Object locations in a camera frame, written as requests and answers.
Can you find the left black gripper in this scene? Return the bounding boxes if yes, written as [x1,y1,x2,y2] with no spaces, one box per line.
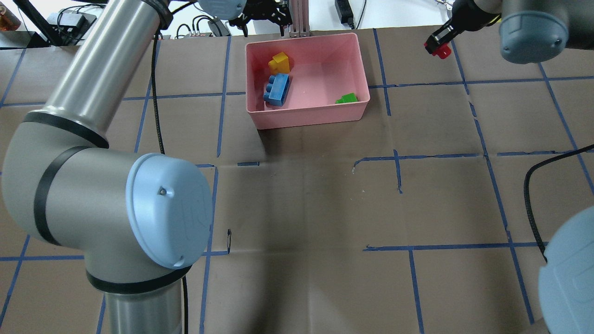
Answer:
[230,0,291,37]

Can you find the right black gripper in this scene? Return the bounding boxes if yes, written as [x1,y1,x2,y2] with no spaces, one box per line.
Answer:
[424,0,502,55]

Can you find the red small block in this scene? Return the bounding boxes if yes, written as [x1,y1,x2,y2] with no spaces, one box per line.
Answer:
[431,44,452,59]

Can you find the yellow two-stud block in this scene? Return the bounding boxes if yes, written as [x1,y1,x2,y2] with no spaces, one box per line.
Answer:
[268,51,291,75]

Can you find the blue three-stud block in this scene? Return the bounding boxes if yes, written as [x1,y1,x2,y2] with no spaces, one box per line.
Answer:
[263,73,291,107]

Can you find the green two-stud block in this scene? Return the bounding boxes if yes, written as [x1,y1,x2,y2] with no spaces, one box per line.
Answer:
[336,93,359,104]

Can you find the pink plastic box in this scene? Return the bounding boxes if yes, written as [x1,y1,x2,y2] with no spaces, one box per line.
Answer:
[245,32,370,129]

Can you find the black power adapter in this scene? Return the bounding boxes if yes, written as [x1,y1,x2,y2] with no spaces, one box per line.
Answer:
[334,0,354,26]

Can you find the brown paper table cover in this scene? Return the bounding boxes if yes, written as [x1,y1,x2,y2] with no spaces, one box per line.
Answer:
[0,19,594,334]

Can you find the black usb hub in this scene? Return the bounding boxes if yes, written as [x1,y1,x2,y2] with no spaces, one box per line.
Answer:
[47,9,97,38]

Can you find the aluminium frame post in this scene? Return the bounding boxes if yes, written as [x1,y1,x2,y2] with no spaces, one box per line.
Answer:
[289,0,310,38]

